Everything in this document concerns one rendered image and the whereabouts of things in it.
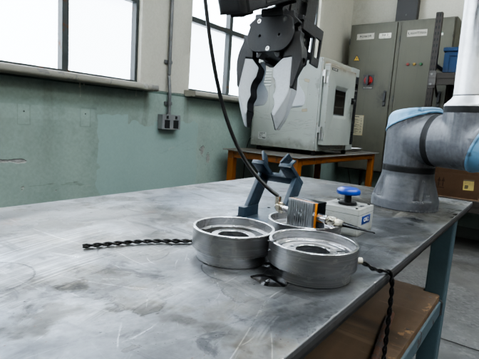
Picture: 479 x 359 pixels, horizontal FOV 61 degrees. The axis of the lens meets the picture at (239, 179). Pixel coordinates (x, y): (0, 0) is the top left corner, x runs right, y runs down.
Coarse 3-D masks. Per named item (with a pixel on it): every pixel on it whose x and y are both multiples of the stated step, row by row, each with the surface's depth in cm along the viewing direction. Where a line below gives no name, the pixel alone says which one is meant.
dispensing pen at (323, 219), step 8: (280, 200) 62; (312, 200) 57; (280, 208) 61; (320, 208) 56; (320, 216) 55; (328, 216) 55; (320, 224) 57; (328, 224) 55; (336, 224) 54; (344, 224) 53
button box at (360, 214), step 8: (336, 200) 74; (328, 208) 70; (336, 208) 69; (344, 208) 68; (352, 208) 68; (360, 208) 68; (368, 208) 70; (336, 216) 69; (344, 216) 68; (352, 216) 67; (360, 216) 67; (368, 216) 70; (352, 224) 67; (360, 224) 68; (368, 224) 71; (344, 232) 68; (352, 232) 67; (360, 232) 68
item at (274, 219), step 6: (270, 216) 60; (276, 216) 62; (282, 216) 63; (270, 222) 58; (276, 222) 56; (276, 228) 56; (282, 228) 55; (288, 228) 55; (294, 228) 54; (300, 228) 54; (306, 228) 54; (312, 228) 54; (318, 228) 54; (324, 228) 55; (330, 228) 55; (336, 228) 56
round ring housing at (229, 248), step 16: (208, 224) 56; (224, 224) 57; (240, 224) 57; (256, 224) 56; (192, 240) 51; (208, 240) 48; (224, 240) 47; (240, 240) 47; (256, 240) 48; (208, 256) 49; (224, 256) 48; (240, 256) 48; (256, 256) 48
